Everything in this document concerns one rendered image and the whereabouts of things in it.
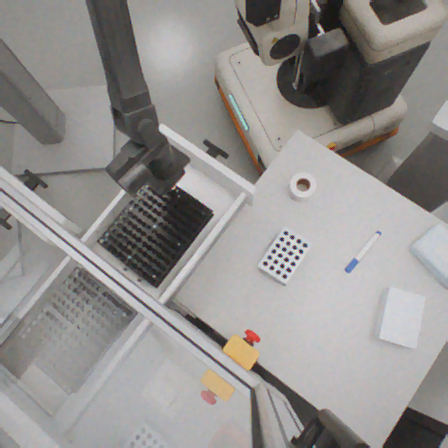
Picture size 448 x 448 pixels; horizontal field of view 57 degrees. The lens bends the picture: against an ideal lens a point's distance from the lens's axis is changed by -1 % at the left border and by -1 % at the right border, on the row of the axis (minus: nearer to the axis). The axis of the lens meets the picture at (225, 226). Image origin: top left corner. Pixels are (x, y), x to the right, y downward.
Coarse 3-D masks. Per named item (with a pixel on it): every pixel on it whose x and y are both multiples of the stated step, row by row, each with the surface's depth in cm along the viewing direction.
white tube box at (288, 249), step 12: (288, 228) 106; (276, 240) 105; (288, 240) 105; (300, 240) 106; (276, 252) 105; (288, 252) 105; (300, 252) 108; (264, 264) 108; (276, 264) 104; (288, 264) 104; (276, 276) 103; (288, 276) 103
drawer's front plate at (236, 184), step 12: (168, 132) 100; (180, 144) 99; (192, 144) 99; (192, 156) 101; (204, 156) 98; (204, 168) 104; (216, 168) 97; (228, 168) 97; (216, 180) 106; (228, 180) 99; (240, 180) 96; (240, 192) 101; (252, 192) 96; (252, 204) 103
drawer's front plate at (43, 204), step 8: (0, 168) 100; (8, 176) 100; (16, 184) 99; (24, 192) 98; (32, 192) 98; (32, 200) 98; (40, 200) 98; (48, 208) 97; (56, 216) 96; (64, 216) 98; (64, 224) 97; (72, 224) 100; (80, 232) 105
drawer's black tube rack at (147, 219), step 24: (144, 192) 100; (144, 216) 98; (168, 216) 98; (192, 216) 98; (120, 240) 97; (144, 240) 97; (168, 240) 96; (192, 240) 99; (144, 264) 98; (168, 264) 98
